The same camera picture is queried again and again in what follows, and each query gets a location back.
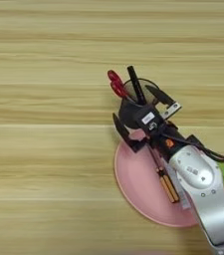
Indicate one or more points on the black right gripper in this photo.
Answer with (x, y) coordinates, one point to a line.
(163, 142)

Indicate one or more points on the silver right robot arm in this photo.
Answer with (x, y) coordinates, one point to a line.
(203, 192)

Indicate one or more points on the black mesh pen cup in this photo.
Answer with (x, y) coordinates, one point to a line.
(126, 113)

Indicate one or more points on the black marker pen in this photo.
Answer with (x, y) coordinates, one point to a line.
(136, 84)

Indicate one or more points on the pink oval plate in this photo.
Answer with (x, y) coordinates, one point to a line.
(136, 186)

